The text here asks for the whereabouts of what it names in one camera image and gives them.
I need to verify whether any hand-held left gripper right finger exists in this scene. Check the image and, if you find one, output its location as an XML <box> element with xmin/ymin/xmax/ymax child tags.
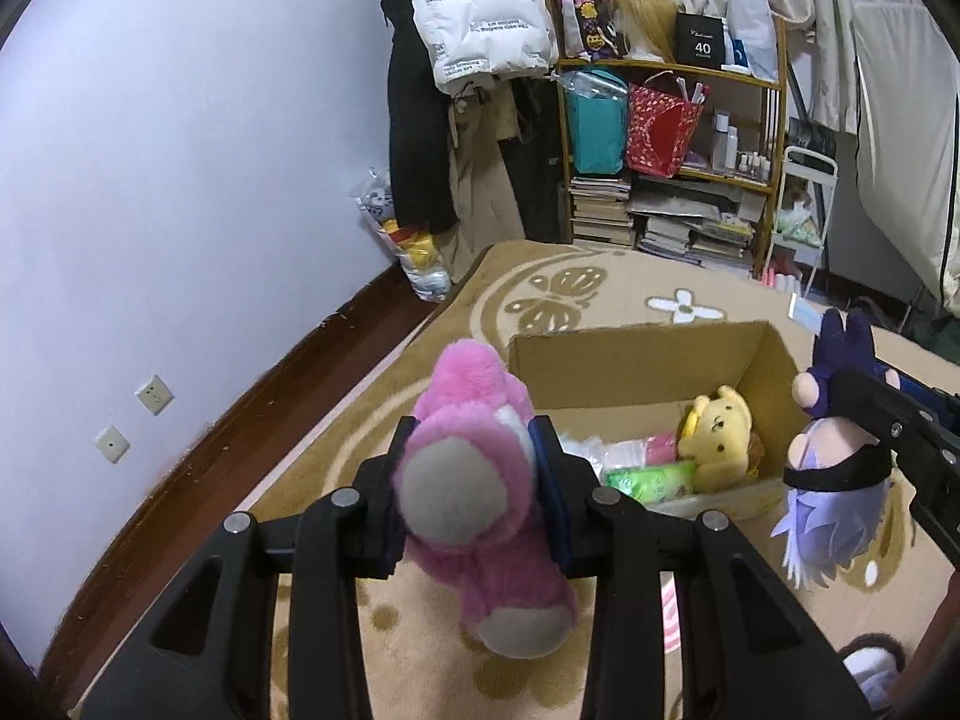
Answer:
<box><xmin>527</xmin><ymin>416</ymin><xmax>875</xmax><ymax>720</ymax></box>

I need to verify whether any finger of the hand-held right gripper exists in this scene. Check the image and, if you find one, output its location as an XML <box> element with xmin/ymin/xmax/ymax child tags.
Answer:
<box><xmin>874</xmin><ymin>360</ymin><xmax>960</xmax><ymax>432</ymax></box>
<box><xmin>831</xmin><ymin>371</ymin><xmax>960</xmax><ymax>466</ymax></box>

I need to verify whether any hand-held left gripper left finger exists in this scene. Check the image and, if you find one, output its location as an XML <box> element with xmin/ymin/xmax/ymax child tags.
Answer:
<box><xmin>79</xmin><ymin>414</ymin><xmax>417</xmax><ymax>720</ymax></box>

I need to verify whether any green tissue pack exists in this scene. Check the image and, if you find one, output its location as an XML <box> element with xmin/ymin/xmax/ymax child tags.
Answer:
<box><xmin>604</xmin><ymin>461</ymin><xmax>700</xmax><ymax>503</ymax></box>

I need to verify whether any purple-haired plush doll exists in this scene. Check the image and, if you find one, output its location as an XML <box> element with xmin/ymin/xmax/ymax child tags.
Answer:
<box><xmin>772</xmin><ymin>307</ymin><xmax>897</xmax><ymax>590</ymax></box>

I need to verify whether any pink plush toy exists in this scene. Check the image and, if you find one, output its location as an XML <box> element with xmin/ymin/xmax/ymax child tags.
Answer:
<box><xmin>394</xmin><ymin>339</ymin><xmax>578</xmax><ymax>659</ymax></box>

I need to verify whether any yellow dog plush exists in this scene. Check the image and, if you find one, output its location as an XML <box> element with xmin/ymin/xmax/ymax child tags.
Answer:
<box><xmin>679</xmin><ymin>385</ymin><xmax>766</xmax><ymax>492</ymax></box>

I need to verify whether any cardboard box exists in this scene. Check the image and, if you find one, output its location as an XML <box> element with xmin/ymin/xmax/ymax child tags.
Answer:
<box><xmin>508</xmin><ymin>321</ymin><xmax>826</xmax><ymax>522</ymax></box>

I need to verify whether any person's right forearm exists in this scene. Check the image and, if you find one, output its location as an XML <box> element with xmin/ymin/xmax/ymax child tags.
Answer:
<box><xmin>900</xmin><ymin>568</ymin><xmax>960</xmax><ymax>698</ymax></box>

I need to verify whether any white plastic packet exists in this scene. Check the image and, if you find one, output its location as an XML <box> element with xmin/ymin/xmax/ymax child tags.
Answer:
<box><xmin>559</xmin><ymin>431</ymin><xmax>650</xmax><ymax>488</ymax></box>

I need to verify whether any light blue packet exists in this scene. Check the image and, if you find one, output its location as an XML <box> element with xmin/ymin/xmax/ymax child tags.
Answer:
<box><xmin>786</xmin><ymin>292</ymin><xmax>824</xmax><ymax>335</ymax></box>

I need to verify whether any pale pink striped pouch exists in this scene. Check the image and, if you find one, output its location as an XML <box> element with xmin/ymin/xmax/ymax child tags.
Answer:
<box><xmin>656</xmin><ymin>570</ymin><xmax>687</xmax><ymax>653</ymax></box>

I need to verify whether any brown white fuzzy cloth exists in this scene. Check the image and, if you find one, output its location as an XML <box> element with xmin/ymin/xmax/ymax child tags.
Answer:
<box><xmin>840</xmin><ymin>634</ymin><xmax>908</xmax><ymax>706</ymax></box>

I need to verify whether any white metal cart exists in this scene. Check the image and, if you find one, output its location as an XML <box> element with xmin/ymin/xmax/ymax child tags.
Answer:
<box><xmin>757</xmin><ymin>146</ymin><xmax>837</xmax><ymax>297</ymax></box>

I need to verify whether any pile of magazines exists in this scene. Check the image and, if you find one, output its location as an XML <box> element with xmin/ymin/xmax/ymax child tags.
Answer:
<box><xmin>626</xmin><ymin>180</ymin><xmax>762</xmax><ymax>271</ymax></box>

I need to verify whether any plastic bag of toys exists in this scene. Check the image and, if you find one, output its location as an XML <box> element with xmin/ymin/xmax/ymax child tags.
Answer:
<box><xmin>356</xmin><ymin>165</ymin><xmax>455</xmax><ymax>301</ymax></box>

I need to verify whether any row of cosmetic bottles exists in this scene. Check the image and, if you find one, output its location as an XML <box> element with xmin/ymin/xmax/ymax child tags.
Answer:
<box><xmin>709</xmin><ymin>111</ymin><xmax>773</xmax><ymax>182</ymax></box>

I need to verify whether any stack of books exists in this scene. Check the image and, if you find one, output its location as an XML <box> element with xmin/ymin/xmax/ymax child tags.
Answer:
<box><xmin>568</xmin><ymin>176</ymin><xmax>632</xmax><ymax>245</ymax></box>

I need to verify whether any wooden shelf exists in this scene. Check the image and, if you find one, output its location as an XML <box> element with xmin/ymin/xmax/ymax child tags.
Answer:
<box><xmin>551</xmin><ymin>0</ymin><xmax>788</xmax><ymax>278</ymax></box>

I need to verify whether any red gift bag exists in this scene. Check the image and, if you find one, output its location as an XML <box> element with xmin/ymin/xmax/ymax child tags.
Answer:
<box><xmin>626</xmin><ymin>73</ymin><xmax>706</xmax><ymax>179</ymax></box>

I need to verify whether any beige hanging coat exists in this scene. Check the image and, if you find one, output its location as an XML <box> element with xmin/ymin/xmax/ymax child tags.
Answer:
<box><xmin>442</xmin><ymin>86</ymin><xmax>526</xmax><ymax>286</ymax></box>

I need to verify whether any dark hanging garment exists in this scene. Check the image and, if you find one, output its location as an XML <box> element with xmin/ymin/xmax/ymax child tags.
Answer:
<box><xmin>510</xmin><ymin>79</ymin><xmax>565</xmax><ymax>241</ymax></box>

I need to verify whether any black hanging coat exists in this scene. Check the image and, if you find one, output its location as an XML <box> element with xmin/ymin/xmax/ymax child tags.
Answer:
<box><xmin>381</xmin><ymin>0</ymin><xmax>458</xmax><ymax>233</ymax></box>

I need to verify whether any teal bag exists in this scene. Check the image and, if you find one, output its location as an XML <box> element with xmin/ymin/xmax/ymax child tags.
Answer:
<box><xmin>564</xmin><ymin>71</ymin><xmax>629</xmax><ymax>175</ymax></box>

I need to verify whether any black gift box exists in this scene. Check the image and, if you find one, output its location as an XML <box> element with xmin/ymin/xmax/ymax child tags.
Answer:
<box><xmin>673</xmin><ymin>11</ymin><xmax>728</xmax><ymax>68</ymax></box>

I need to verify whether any white plastic bag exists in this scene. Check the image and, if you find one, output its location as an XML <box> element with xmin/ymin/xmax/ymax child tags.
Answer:
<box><xmin>724</xmin><ymin>0</ymin><xmax>779</xmax><ymax>80</ymax></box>

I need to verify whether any clear plastic bag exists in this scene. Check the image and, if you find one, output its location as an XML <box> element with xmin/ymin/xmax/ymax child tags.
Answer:
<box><xmin>555</xmin><ymin>67</ymin><xmax>631</xmax><ymax>102</ymax></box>

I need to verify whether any blond wig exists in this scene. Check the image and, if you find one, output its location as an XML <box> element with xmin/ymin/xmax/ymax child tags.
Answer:
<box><xmin>607</xmin><ymin>0</ymin><xmax>680</xmax><ymax>61</ymax></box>

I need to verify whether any colourful printed bag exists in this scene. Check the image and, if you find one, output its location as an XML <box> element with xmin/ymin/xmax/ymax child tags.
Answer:
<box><xmin>547</xmin><ymin>0</ymin><xmax>612</xmax><ymax>61</ymax></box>

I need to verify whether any white puffer jacket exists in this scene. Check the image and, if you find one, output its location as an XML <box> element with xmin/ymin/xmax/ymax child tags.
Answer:
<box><xmin>411</xmin><ymin>0</ymin><xmax>560</xmax><ymax>95</ymax></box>

